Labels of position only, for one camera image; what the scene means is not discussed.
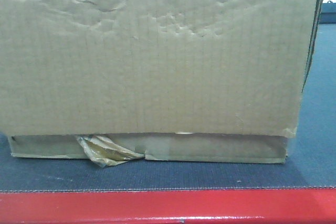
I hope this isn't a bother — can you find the large brown cardboard box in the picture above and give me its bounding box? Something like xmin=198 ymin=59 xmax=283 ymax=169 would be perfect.
xmin=1 ymin=0 xmax=323 ymax=164

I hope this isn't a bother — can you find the crumpled brown packing tape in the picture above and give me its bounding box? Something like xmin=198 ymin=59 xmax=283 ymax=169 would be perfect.
xmin=75 ymin=135 xmax=145 ymax=167

